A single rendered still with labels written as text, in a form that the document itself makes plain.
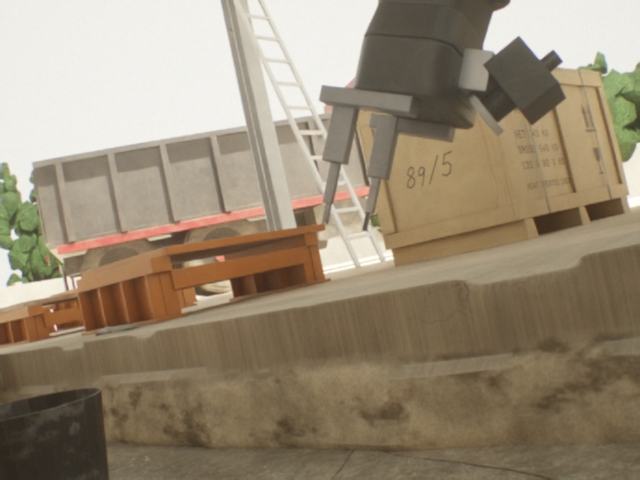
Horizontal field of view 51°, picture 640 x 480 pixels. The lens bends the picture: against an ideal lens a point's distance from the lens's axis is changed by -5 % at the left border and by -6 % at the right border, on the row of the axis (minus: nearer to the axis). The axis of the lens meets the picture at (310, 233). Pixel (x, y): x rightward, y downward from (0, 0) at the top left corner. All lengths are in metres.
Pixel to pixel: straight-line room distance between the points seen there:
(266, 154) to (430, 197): 4.02
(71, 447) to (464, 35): 1.21
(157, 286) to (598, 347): 1.93
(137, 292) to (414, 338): 1.72
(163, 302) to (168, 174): 6.07
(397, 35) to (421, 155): 2.98
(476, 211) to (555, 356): 1.86
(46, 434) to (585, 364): 1.01
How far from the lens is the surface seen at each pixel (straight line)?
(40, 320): 4.29
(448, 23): 0.33
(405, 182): 3.39
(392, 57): 0.33
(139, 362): 2.20
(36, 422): 1.39
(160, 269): 2.83
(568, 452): 1.34
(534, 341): 1.37
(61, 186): 8.82
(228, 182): 8.99
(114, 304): 3.14
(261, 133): 7.19
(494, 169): 3.05
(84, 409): 1.44
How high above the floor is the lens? 0.43
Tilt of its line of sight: 3 degrees up
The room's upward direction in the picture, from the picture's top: 12 degrees counter-clockwise
